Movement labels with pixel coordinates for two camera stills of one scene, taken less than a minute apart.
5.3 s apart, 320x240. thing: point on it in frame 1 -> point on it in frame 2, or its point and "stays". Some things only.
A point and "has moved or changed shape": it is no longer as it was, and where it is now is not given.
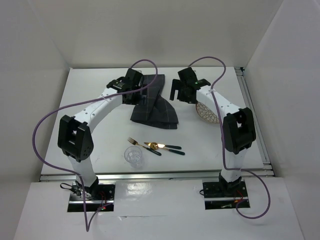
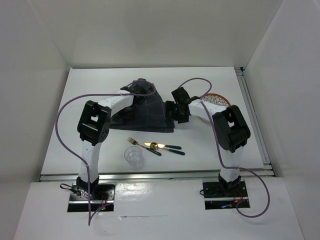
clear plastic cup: x=133 y=155 stays
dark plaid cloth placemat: x=153 y=110 has moved or changed shape
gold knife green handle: x=169 y=146 stays
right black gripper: x=177 y=85 -> x=170 y=105
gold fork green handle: x=151 y=150 stays
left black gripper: x=136 y=101 -> x=127 y=116
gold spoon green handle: x=154 y=145 stays
